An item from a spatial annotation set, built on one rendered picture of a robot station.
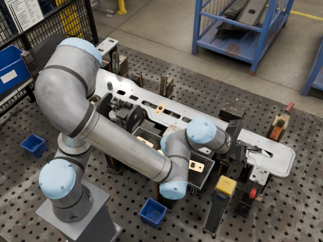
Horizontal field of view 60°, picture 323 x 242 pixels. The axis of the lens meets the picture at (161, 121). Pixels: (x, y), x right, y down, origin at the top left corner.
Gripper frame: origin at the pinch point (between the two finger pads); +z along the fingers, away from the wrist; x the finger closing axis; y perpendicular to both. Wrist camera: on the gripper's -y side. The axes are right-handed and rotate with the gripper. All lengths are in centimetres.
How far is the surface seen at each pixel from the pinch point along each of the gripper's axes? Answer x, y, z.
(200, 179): -15.7, 12.7, -6.0
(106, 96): -63, -18, -26
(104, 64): -103, -52, -10
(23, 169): -126, 23, -26
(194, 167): -18.9, 8.2, -6.4
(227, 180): -7.8, 10.8, 0.3
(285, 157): 0.1, -8.9, 36.5
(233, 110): -25.0, -30.1, 26.0
